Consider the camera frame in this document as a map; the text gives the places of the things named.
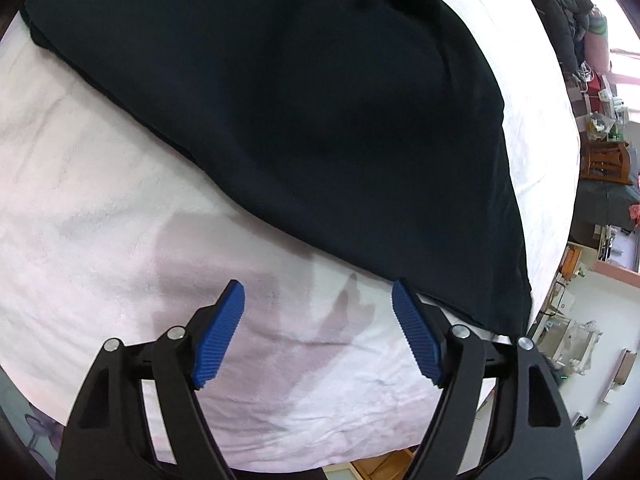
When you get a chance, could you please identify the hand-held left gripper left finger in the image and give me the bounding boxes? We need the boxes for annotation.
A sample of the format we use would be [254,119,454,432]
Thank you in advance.
[55,280,246,480]

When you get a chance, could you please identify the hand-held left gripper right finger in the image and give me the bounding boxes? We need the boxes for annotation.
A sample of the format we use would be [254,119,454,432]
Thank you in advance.
[391,279,585,480]

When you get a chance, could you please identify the black pants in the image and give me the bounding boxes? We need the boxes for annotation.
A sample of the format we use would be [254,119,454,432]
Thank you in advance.
[22,0,533,338]

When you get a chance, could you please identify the white paper bag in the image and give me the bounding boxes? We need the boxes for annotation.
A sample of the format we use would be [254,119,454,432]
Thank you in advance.
[542,285,576,321]

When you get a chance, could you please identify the clear plastic box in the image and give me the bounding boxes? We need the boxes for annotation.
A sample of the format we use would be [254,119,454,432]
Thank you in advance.
[547,317,608,376]

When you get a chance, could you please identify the pink bed blanket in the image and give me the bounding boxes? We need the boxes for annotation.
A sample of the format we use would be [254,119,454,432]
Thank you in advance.
[0,0,583,476]

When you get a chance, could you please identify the orange box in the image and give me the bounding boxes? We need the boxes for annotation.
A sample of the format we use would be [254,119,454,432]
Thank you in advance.
[557,245,586,281]

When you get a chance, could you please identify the floral bed sheet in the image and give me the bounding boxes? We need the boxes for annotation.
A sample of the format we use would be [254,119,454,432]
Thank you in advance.
[0,375,66,461]

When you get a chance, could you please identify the wooden chair with clothes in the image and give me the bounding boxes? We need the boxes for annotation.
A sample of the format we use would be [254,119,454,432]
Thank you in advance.
[570,177,640,248]

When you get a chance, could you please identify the brown wooden chair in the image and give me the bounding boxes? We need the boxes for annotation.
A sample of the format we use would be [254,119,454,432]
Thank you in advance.
[580,141,633,183]

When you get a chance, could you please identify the clear plastic bag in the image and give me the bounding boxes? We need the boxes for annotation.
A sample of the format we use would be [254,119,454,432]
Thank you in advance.
[585,110,618,143]

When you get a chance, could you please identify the pink rolled blanket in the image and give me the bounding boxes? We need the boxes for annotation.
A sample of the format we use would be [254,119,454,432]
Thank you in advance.
[585,10,613,73]

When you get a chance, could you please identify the pile of dark jackets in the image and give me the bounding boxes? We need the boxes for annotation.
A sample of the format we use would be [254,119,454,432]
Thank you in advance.
[531,0,596,76]

